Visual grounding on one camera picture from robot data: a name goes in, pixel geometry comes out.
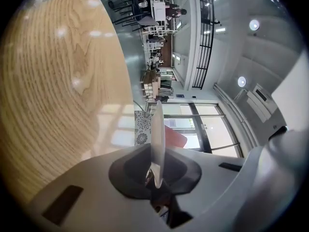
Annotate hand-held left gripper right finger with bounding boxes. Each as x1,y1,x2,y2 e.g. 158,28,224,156
162,149,202,195

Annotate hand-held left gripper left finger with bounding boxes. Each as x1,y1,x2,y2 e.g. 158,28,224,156
108,144,153,200

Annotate white plate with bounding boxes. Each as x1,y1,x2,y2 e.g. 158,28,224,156
145,100,167,189

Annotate round wooden table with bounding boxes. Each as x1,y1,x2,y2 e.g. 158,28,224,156
0,0,135,204

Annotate black and white floral cushion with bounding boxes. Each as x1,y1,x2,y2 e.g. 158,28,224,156
134,110,153,146

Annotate white ceiling pipes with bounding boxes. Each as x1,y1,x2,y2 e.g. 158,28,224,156
213,83,261,152

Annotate black metal railing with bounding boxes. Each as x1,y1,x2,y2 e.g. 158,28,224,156
192,0,215,90

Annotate ceiling air conditioner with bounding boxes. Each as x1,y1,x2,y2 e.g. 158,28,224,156
235,83,279,123

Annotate white shelving unit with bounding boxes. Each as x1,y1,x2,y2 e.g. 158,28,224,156
150,0,176,37

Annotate dark-framed glass window wall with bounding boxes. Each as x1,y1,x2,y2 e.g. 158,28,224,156
144,102,244,159

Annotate black head-worn camera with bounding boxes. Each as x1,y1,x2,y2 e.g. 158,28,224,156
267,126,289,140

